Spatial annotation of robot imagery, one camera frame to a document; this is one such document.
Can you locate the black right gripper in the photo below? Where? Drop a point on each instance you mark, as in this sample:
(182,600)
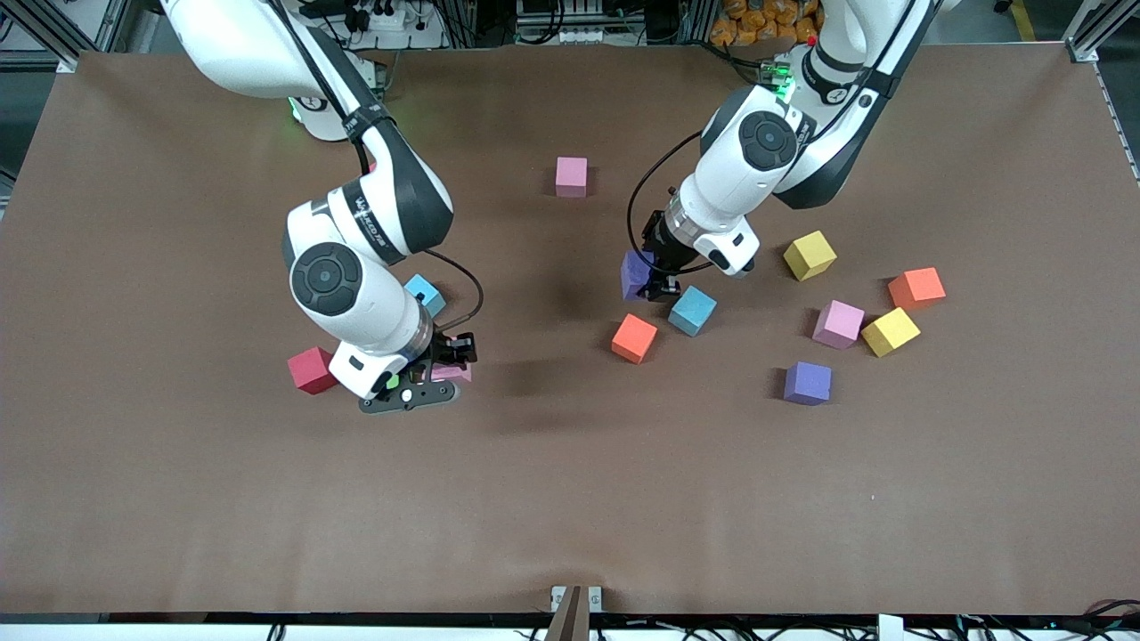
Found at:
(446,348)

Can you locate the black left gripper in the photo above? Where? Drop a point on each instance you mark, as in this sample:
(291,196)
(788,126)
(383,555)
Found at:
(660,243)

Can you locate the pink foam cube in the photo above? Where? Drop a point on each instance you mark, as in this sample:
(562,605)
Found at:
(571,174)
(837,322)
(456,374)

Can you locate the purple foam cube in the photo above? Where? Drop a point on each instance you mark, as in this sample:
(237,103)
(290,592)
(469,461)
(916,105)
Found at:
(807,383)
(634,274)

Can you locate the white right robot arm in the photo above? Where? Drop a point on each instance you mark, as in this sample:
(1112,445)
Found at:
(374,312)

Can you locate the blue foam cube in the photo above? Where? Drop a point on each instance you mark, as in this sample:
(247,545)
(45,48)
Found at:
(426,292)
(695,312)

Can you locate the orange foam cube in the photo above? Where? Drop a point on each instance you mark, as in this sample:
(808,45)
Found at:
(916,287)
(633,338)

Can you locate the yellow foam cube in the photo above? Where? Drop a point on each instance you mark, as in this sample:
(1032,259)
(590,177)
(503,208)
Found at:
(889,331)
(809,254)

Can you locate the brown paper table cover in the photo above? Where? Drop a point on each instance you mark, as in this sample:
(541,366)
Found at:
(570,499)

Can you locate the white equipment box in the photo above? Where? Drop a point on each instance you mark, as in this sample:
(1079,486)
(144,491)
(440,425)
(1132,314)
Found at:
(561,22)

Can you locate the bag of orange objects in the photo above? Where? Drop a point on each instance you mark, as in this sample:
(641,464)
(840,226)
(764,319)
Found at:
(766,22)

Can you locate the white power strip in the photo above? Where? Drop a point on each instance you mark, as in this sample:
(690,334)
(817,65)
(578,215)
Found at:
(392,18)

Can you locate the metal mounting bracket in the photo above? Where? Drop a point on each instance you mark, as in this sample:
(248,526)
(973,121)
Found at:
(595,598)

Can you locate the grey camera pole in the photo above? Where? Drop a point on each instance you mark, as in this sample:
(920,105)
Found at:
(568,619)

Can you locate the aluminium frame profile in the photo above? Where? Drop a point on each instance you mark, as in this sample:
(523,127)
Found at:
(36,27)
(1091,40)

